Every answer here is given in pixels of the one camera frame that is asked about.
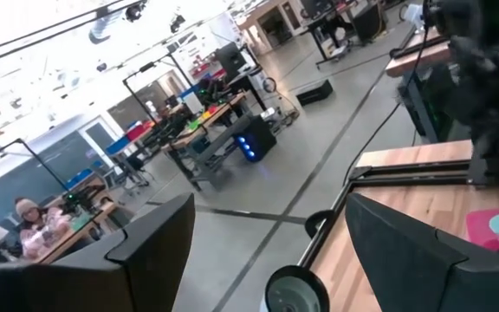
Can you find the black floor box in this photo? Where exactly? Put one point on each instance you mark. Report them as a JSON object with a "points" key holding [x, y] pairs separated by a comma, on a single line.
{"points": [[314, 93]]}

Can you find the person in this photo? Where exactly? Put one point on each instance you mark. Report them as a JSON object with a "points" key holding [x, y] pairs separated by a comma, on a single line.
{"points": [[41, 229]]}

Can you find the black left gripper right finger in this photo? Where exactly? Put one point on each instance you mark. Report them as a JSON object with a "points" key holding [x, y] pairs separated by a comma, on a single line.
{"points": [[405, 260]]}

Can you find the wooden workbench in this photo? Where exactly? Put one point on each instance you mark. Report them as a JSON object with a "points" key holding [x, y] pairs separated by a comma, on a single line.
{"points": [[72, 236], [215, 115]]}

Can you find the black metal table frame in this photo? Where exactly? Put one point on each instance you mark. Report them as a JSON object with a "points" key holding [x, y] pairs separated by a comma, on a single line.
{"points": [[405, 171]]}

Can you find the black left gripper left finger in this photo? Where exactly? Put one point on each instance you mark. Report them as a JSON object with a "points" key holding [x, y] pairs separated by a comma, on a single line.
{"points": [[158, 251]]}

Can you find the black monitor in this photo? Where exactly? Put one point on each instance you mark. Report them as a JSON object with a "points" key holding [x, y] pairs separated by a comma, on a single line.
{"points": [[231, 60]]}

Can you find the pink-red translucent plastic bin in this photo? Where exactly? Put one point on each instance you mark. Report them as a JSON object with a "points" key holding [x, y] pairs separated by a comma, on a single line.
{"points": [[477, 225]]}

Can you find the black-framed work table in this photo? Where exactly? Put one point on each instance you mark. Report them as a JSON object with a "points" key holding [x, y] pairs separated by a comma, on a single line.
{"points": [[362, 21]]}

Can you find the black camera rig frame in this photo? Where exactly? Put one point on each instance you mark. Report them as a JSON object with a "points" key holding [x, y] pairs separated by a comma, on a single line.
{"points": [[37, 158], [132, 91]]}

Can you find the black computer tower blue lights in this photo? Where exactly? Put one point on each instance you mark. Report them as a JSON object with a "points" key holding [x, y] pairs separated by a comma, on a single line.
{"points": [[260, 138]]}

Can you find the wooden-topped side table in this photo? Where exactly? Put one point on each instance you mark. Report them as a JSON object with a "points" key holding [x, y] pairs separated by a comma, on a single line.
{"points": [[418, 58]]}

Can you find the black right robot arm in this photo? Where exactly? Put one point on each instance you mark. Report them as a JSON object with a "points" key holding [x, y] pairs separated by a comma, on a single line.
{"points": [[492, 86]]}

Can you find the black side cart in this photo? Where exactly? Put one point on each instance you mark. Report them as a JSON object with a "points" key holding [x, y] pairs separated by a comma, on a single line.
{"points": [[431, 104]]}

